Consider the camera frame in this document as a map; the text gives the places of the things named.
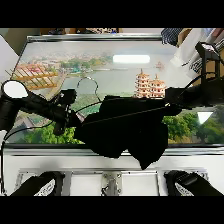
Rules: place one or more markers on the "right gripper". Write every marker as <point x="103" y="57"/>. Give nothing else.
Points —
<point x="174" y="97"/>

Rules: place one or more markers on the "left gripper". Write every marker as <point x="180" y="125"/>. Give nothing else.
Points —
<point x="63" y="118"/>

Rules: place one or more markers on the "black garment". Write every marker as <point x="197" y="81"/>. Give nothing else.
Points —
<point x="133" y="130"/>

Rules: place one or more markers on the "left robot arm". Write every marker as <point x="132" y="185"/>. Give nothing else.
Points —
<point x="31" y="103"/>

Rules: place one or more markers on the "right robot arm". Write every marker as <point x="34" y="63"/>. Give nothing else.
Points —
<point x="204" y="96"/>

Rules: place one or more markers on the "white garment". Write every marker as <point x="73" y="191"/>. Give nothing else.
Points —
<point x="181" y="63"/>

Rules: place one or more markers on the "striped garment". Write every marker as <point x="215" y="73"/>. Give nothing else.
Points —
<point x="170" y="35"/>

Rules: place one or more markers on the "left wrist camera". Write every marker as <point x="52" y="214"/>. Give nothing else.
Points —
<point x="68" y="96"/>

